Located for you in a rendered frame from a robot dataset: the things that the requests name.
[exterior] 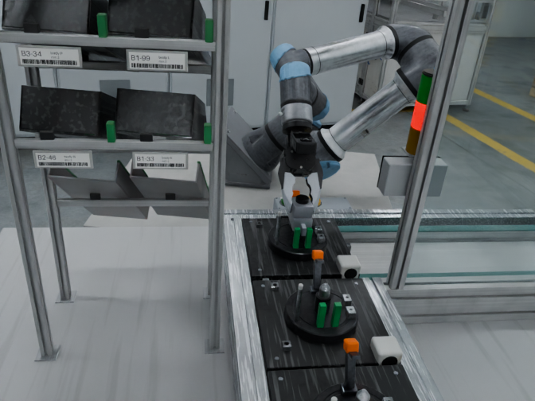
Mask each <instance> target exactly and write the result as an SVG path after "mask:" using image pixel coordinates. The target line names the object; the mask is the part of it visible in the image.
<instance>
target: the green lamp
mask: <svg viewBox="0 0 535 401"><path fill-rule="evenodd" d="M431 85H432V77H428V76H425V75H424V74H423V73H422V75H421V78H420V86H419V89H418V93H417V97H416V100H417V102H419V103H422V104H425V105H427V102H428V96H429V92H430V88H431Z"/></svg>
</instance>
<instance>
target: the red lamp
mask: <svg viewBox="0 0 535 401"><path fill-rule="evenodd" d="M425 109H426V105H425V104H422V103H419V102H417V100H416V104H415V107H414V112H413V116H412V122H411V126H412V128H414V129H416V130H421V127H422V123H423V120H424V113H425Z"/></svg>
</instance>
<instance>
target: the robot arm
mask: <svg viewBox="0 0 535 401"><path fill-rule="evenodd" d="M438 51H439V45H438V44H437V42H436V41H435V40H434V38H433V36H432V35H431V34H430V33H429V32H428V31H427V30H425V29H422V28H420V27H419V26H415V25H408V24H389V25H383V26H380V27H379V28H377V30H376V31H375V32H371V33H366V34H362V35H358V36H355V37H349V38H346V39H341V40H338V41H332V42H329V43H325V44H321V45H316V46H312V47H309V48H305V49H299V50H296V49H295V48H294V47H293V46H292V45H291V44H288V43H285V44H281V45H279V46H277V47H276V48H275V49H274V50H273V51H272V52H271V55H270V61H271V65H272V67H273V68H274V70H275V73H277V75H278V77H279V86H280V108H281V112H279V114H278V115H277V116H276V117H275V118H274V119H272V120H271V121H270V122H269V123H267V124H266V125H265V126H263V127H261V128H258V129H256V130H252V131H250V132H248V133H247V134H245V135H244V136H243V137H242V143H243V145H244V148H245V149H246V151H247V153H248V155H249V156H250V157H251V159H252V160H253V161H254V162H255V163H256V164H257V165H258V166H259V167H260V168H261V169H263V170H264V171H266V172H271V171H272V170H273V169H275V168H276V166H277V165H278V164H279V162H280V166H279V170H278V177H279V182H280V184H281V193H282V196H283V197H282V198H283V203H284V205H285V207H286V209H287V211H288V213H291V209H292V205H293V203H292V196H293V190H292V188H293V185H294V184H295V177H304V178H305V179H306V183H307V186H308V187H309V189H310V194H309V196H310V198H311V203H312V205H313V207H314V209H313V213H314V212H315V210H316V208H317V207H318V203H319V198H320V193H321V188H322V180H324V179H326V178H328V177H331V176H333V175H334V174H336V172H338V171H339V170H340V167H341V166H340V163H339V162H340V161H341V160H342V159H344V158H345V153H346V151H347V150H348V149H349V148H350V147H352V146H353V145H355V144H356V143H357V142H359V141H360V140H362V139H363V138H364V137H365V136H367V135H368V134H370V133H371V132H372V131H374V130H375V129H377V128H378V127H379V126H380V125H381V124H383V123H385V122H386V121H387V120H389V119H390V118H392V117H393V116H394V115H395V114H396V113H398V112H399V111H401V110H402V109H403V108H405V107H406V106H408V105H409V104H410V103H415V102H416V97H417V93H418V89H419V86H420V78H421V75H422V71H423V70H424V69H427V68H434V69H435V63H436V59H437V56H438ZM378 58H381V59H383V60H389V59H394V60H396V61H397V62H398V64H399V65H400V68H399V69H397V70H396V71H395V76H394V79H393V80H392V81H391V82H389V83H388V84H386V85H385V86H384V87H383V88H382V89H381V90H379V91H378V92H376V93H375V94H374V95H372V96H371V97H370V98H368V99H367V100H366V101H365V102H364V103H362V104H361V105H360V106H358V107H357V108H356V109H354V110H353V111H351V112H350V113H349V114H348V115H347V116H346V117H344V118H343V119H341V120H340V121H339V122H338V123H336V124H335V125H333V126H332V127H331V128H330V129H323V128H322V129H321V130H318V129H319V128H320V127H321V125H322V124H321V122H320V121H319V120H320V119H323V118H324V117H326V115H327V114H328V112H329V110H330V101H329V100H328V99H327V97H326V95H325V94H324V93H322V91H321V90H320V88H319V87H318V85H317V84H316V82H315V81H314V79H313V77H312V76H314V75H317V74H320V73H324V72H329V71H332V70H335V69H339V68H344V67H348V66H350V65H354V64H360V63H363V62H366V61H369V60H375V59H378Z"/></svg>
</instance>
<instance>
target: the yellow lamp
mask: <svg viewBox="0 0 535 401"><path fill-rule="evenodd" d="M419 137H420V130H416V129H414V128H412V126H410V130H409V134H408V141H407V145H406V148H405V150H406V151H407V152H408V153H410V154H412V155H416V148H417V144H418V141H419Z"/></svg>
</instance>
